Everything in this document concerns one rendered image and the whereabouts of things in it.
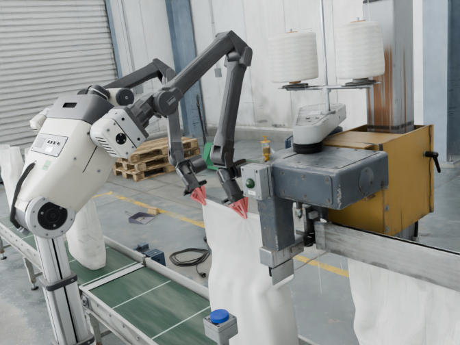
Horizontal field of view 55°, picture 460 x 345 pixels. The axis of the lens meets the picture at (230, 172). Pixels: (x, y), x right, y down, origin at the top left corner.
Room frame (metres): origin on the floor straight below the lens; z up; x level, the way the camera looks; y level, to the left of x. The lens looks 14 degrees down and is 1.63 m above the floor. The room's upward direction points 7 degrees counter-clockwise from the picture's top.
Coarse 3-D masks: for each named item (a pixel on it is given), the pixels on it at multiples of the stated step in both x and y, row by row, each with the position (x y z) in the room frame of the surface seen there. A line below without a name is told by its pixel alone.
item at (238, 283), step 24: (216, 216) 1.69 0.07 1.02; (240, 216) 1.55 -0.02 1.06; (216, 240) 1.71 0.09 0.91; (240, 240) 1.56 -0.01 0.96; (216, 264) 1.65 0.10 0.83; (240, 264) 1.56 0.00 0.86; (216, 288) 1.60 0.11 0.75; (240, 288) 1.47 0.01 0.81; (264, 288) 1.42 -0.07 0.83; (288, 288) 1.47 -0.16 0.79; (240, 312) 1.47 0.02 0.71; (264, 312) 1.39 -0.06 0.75; (288, 312) 1.42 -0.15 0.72; (240, 336) 1.49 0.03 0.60; (264, 336) 1.39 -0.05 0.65; (288, 336) 1.41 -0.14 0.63
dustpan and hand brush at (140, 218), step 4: (152, 208) 4.87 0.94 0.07; (156, 208) 4.84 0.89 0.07; (124, 212) 4.77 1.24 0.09; (140, 212) 4.82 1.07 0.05; (148, 212) 4.91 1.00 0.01; (152, 212) 4.86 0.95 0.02; (156, 212) 4.84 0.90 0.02; (132, 216) 4.72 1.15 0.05; (136, 216) 4.78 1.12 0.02; (140, 216) 4.82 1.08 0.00; (144, 216) 4.80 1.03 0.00; (148, 216) 4.79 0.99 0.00; (152, 216) 4.77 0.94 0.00; (132, 220) 4.63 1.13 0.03; (136, 220) 4.60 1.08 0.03; (140, 220) 4.67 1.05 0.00; (144, 220) 4.66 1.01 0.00; (148, 220) 4.65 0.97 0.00; (144, 224) 4.55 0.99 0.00
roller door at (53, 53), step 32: (0, 0) 7.94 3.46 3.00; (32, 0) 8.27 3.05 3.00; (64, 0) 8.64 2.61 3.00; (96, 0) 9.02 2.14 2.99; (0, 32) 7.87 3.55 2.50; (32, 32) 8.21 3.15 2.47; (64, 32) 8.57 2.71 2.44; (96, 32) 8.94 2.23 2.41; (0, 64) 7.80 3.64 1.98; (32, 64) 8.13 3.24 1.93; (64, 64) 8.49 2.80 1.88; (96, 64) 8.87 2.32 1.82; (0, 96) 7.73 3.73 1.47; (32, 96) 8.06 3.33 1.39; (0, 128) 7.65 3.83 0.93
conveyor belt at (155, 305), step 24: (96, 288) 2.45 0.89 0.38; (120, 288) 2.41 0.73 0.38; (144, 288) 2.37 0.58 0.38; (168, 288) 2.34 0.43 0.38; (120, 312) 2.14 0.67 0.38; (144, 312) 2.11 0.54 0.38; (168, 312) 2.08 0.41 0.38; (192, 312) 2.05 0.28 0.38; (168, 336) 1.87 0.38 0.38; (192, 336) 1.85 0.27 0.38
